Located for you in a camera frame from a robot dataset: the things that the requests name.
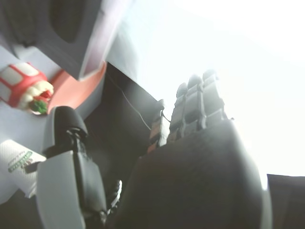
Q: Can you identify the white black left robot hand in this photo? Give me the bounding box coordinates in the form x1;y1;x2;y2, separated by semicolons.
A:
37;69;273;229

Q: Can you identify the grey box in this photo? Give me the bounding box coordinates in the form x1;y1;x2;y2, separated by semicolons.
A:
35;0;134;82

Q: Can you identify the white paper cup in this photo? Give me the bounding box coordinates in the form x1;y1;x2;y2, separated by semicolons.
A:
0;140;47;198

